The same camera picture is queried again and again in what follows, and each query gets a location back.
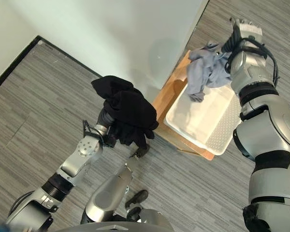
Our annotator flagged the grey-blue garment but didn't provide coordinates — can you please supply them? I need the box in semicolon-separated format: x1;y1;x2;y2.
185;42;233;103

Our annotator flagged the white plastic laundry basket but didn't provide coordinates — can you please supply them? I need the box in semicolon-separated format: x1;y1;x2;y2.
165;84;243;156

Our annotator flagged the silver robot leg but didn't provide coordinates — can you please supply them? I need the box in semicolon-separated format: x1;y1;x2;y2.
80;163;134;225

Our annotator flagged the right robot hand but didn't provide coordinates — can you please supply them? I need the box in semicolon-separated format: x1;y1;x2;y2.
214;18;242;59

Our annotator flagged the black garment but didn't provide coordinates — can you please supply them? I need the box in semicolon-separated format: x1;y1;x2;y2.
91;75;160;157

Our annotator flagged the silver robot torso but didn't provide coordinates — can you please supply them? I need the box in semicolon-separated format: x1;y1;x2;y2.
58;206;176;232

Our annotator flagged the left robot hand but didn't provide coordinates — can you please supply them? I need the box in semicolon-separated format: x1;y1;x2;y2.
96;108;116;129

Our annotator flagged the dark robot foot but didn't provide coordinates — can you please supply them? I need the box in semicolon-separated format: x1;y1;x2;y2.
124;189;149;209

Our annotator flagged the black baseboard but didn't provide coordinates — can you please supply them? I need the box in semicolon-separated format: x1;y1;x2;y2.
0;35;106;97

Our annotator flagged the wooden stool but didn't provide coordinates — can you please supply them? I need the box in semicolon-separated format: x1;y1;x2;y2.
151;50;216;161

